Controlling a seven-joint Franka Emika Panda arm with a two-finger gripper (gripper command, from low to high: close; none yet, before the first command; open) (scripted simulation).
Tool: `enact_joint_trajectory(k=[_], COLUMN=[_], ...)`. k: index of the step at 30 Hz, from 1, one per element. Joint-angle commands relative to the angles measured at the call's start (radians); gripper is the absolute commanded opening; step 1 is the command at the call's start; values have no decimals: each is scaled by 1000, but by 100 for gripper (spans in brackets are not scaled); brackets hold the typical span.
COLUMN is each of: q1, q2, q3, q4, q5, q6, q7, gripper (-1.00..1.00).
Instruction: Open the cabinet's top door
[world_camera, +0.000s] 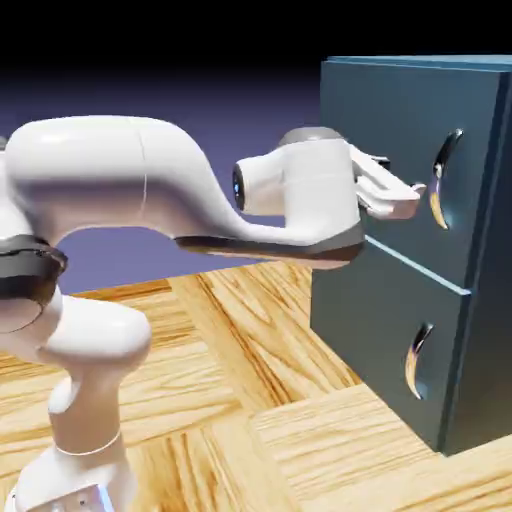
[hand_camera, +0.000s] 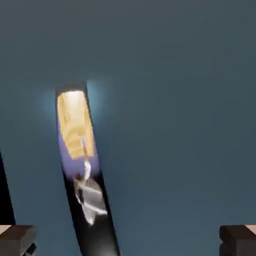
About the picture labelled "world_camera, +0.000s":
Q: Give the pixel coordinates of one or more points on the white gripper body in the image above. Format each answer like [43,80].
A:
[383,188]

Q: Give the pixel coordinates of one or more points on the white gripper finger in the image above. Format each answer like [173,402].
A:
[418,188]

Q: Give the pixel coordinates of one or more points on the blue-grey cabinet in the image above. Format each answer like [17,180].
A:
[480,280]

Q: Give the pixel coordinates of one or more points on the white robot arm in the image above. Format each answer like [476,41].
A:
[100,168]

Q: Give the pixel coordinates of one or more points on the blue-grey cabinet door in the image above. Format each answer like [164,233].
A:
[360,304]
[384,116]

